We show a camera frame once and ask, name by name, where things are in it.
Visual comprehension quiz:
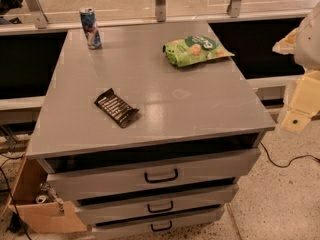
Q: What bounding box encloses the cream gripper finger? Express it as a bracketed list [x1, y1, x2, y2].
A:
[281, 70, 320, 133]
[272, 29, 297, 55]

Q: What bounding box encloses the green rice chip bag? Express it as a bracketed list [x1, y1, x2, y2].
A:
[162, 36, 233, 67]

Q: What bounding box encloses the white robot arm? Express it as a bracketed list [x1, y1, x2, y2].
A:
[272, 2, 320, 133]

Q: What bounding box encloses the grey drawer cabinet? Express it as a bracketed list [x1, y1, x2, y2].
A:
[27, 22, 274, 240]

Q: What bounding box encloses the dark brown snack packet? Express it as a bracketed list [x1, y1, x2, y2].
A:
[94, 88, 139, 128]

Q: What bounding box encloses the blue soda can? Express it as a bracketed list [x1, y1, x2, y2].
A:
[79, 7, 101, 49]

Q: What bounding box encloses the bottom grey drawer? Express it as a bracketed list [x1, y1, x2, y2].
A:
[92, 207, 224, 240]

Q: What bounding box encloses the grey drawer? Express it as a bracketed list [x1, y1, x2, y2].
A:
[92, 207, 224, 240]
[47, 148, 260, 200]
[75, 184, 239, 225]

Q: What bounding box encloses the top grey drawer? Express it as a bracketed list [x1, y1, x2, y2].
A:
[47, 148, 260, 200]

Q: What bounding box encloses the middle grey drawer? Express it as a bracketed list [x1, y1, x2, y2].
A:
[75, 184, 239, 225]

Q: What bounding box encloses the small white tape roll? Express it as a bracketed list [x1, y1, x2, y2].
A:
[35, 194, 48, 204]

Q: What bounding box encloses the wooden box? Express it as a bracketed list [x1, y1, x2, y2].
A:
[8, 158, 87, 233]

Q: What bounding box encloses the metal railing frame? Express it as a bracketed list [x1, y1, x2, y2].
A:
[1, 0, 318, 123]

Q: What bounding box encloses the black floor cable right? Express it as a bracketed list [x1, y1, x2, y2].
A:
[259, 141, 320, 169]

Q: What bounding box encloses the black floor cable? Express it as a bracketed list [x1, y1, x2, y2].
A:
[259, 141, 320, 169]
[0, 152, 33, 240]

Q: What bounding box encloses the black top drawer handle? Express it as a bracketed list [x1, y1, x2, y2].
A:
[144, 169, 179, 184]

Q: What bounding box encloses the black drawer handle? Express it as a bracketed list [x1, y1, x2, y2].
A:
[150, 220, 173, 232]
[144, 169, 179, 184]
[147, 200, 174, 214]

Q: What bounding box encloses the black middle drawer handle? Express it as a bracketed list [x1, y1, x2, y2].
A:
[147, 200, 174, 214]

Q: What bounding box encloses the black bottom drawer handle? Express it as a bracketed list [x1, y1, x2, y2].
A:
[150, 220, 173, 232]

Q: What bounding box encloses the black floor cable left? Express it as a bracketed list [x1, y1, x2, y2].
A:
[0, 152, 33, 240]

